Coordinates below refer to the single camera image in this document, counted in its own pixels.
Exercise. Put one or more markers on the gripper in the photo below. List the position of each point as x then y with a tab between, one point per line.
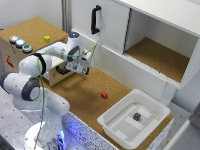
79	64

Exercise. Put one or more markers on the wooden drawer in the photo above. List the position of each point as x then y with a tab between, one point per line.
52	77

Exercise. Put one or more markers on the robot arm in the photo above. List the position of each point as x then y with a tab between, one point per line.
53	106

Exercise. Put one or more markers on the wooden drawer box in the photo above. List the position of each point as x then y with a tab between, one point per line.
31	30

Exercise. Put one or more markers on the pink block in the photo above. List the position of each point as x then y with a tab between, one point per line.
104	95

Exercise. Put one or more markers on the yellow block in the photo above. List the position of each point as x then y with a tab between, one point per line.
47	38

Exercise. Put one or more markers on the white sliding door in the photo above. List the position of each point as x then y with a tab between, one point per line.
111	23

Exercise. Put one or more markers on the green button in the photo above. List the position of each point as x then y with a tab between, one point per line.
26	48

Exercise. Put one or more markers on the white plastic box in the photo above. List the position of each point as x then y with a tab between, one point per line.
113	121

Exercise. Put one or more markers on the red button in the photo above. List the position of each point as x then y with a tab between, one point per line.
14	39

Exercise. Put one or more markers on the purple block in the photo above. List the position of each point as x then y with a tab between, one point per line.
137	116

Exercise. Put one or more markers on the white cabinet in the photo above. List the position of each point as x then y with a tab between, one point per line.
160	13

